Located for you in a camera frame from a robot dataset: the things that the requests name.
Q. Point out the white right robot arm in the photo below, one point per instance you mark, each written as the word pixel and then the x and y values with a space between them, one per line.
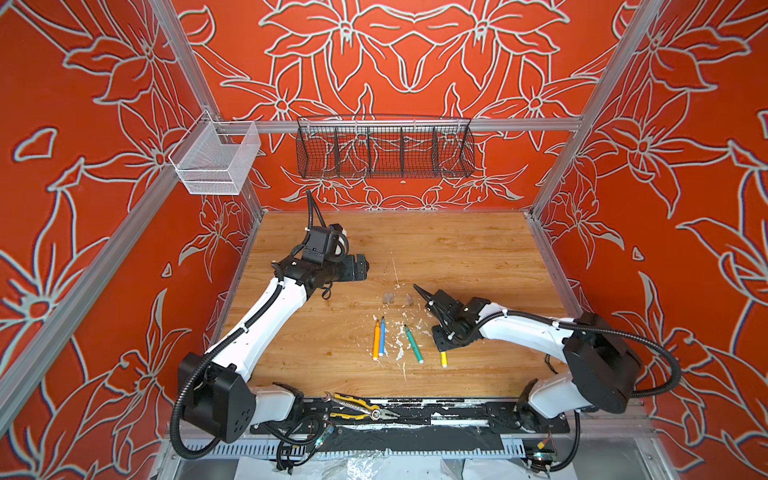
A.
pixel 601 368

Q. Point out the black wire basket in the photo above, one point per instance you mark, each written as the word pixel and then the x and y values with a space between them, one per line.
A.
pixel 366 146

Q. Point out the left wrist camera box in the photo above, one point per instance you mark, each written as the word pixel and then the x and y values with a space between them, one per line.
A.
pixel 325 244

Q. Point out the yellow handled pliers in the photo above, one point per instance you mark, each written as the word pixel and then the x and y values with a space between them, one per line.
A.
pixel 349 407

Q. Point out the white mesh basket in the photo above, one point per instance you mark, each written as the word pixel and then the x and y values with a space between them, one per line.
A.
pixel 216 157

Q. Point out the green pen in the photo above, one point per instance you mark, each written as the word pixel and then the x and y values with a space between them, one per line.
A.
pixel 413 344

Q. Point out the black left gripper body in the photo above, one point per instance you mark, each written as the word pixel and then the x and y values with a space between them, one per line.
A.
pixel 343 269

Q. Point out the blue pen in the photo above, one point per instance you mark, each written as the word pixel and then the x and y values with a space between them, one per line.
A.
pixel 382 337

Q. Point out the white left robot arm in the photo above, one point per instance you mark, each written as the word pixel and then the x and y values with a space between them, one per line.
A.
pixel 215 403

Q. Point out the white slotted cable duct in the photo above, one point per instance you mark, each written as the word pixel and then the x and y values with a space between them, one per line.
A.
pixel 266 448

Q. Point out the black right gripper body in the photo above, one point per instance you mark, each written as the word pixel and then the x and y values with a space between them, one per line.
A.
pixel 448 326

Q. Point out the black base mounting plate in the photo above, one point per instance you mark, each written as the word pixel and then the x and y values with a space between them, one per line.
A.
pixel 495 414

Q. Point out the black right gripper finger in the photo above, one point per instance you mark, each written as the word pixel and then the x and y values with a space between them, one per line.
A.
pixel 442 341
pixel 424 294

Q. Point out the orange pen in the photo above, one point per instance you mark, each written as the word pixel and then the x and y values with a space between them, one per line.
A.
pixel 376 340

